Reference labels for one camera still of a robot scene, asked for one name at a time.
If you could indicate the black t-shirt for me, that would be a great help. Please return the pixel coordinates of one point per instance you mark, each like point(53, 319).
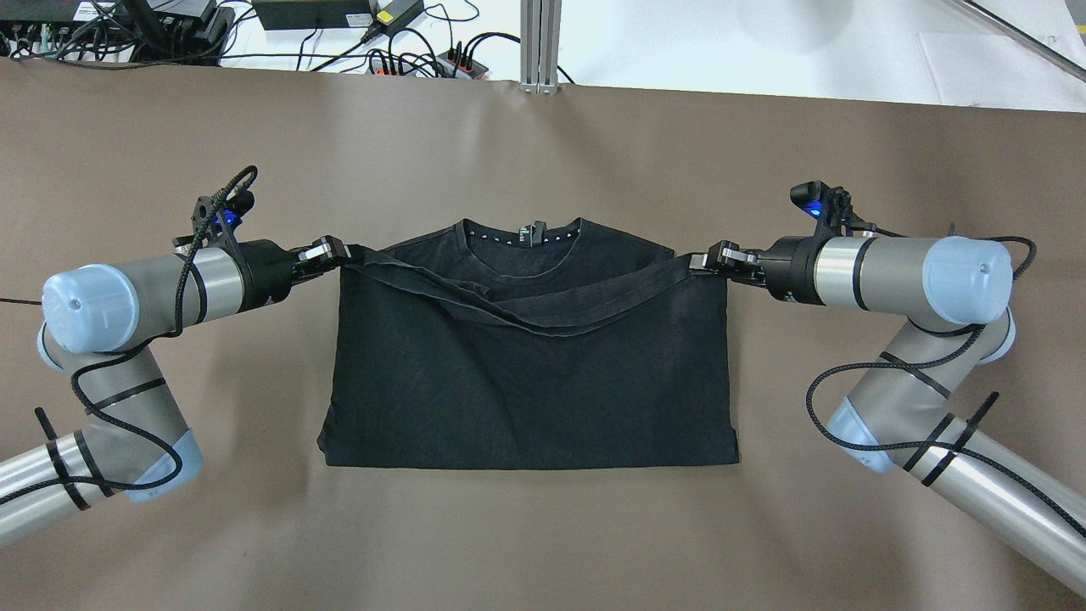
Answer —
point(462, 349)

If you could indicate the aluminium frame post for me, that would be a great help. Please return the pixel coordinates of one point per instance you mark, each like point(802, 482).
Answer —
point(539, 46)

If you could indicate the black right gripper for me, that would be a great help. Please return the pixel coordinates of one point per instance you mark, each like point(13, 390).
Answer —
point(787, 267)

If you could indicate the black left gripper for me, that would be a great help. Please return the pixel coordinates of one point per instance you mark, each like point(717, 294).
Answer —
point(267, 273)

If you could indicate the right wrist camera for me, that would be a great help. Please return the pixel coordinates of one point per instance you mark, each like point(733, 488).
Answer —
point(832, 209)

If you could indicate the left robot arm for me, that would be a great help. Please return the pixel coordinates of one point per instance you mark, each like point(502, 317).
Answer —
point(99, 323)

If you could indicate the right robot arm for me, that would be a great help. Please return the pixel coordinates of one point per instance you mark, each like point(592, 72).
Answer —
point(891, 412)

